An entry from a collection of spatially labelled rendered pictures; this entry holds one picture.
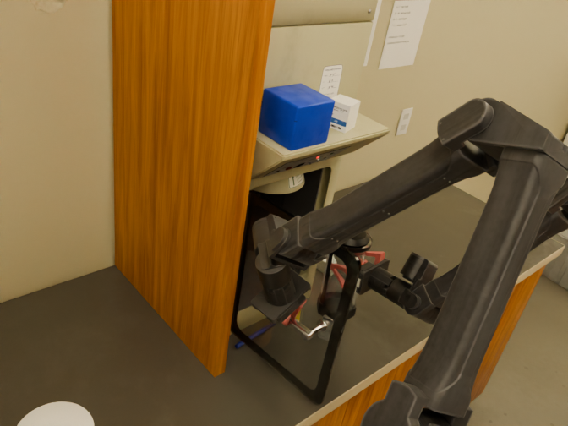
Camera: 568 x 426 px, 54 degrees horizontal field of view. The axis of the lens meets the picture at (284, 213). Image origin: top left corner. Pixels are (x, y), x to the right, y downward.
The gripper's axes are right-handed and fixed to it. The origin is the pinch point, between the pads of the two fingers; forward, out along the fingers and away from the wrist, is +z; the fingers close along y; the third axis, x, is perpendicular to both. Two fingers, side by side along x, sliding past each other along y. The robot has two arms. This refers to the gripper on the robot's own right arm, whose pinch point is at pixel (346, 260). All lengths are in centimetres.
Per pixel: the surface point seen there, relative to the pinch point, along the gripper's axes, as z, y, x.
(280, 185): 12.4, 13.9, -19.5
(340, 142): -2.9, 13.5, -35.4
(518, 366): -11, -150, 116
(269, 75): 8, 25, -48
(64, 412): 3, 72, 6
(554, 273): 11, -241, 109
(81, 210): 56, 43, -2
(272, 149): 1.0, 28.8, -35.7
